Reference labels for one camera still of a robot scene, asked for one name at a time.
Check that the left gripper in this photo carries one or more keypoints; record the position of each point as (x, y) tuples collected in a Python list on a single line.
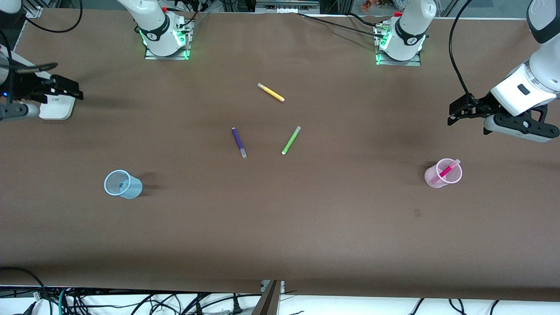
[(480, 105)]

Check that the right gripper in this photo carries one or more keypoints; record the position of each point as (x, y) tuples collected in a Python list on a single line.
[(22, 86)]

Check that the pink marker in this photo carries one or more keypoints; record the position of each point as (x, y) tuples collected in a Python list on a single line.
[(446, 171)]

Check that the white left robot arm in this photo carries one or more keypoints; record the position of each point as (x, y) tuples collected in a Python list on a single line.
[(411, 26)]

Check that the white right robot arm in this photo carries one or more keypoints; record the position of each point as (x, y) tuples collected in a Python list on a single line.
[(153, 26)]

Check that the white desk lamp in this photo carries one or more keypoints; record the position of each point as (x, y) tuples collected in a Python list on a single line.
[(59, 109)]

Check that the pink plastic cup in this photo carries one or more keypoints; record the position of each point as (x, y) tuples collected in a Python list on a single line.
[(437, 179)]

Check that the light blue plastic cup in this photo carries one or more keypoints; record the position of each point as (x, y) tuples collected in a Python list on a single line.
[(127, 188)]

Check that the green marker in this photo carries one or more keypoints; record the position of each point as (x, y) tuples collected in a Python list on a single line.
[(291, 141)]

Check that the purple marker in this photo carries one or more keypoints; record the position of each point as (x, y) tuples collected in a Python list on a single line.
[(238, 140)]

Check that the brown table cover sheet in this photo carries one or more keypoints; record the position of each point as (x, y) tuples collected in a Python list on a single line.
[(306, 218)]

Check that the yellow marker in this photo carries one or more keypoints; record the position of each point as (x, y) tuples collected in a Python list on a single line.
[(271, 92)]

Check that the black power plug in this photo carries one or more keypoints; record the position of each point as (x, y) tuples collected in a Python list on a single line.
[(237, 308)]

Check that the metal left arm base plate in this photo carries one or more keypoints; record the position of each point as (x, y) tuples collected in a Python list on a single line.
[(415, 61)]

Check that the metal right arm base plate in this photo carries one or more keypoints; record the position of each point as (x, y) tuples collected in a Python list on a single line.
[(168, 57)]

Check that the aluminium frame rail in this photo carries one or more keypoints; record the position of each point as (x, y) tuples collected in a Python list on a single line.
[(286, 5)]

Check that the wooden post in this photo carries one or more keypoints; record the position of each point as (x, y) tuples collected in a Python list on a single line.
[(267, 302)]

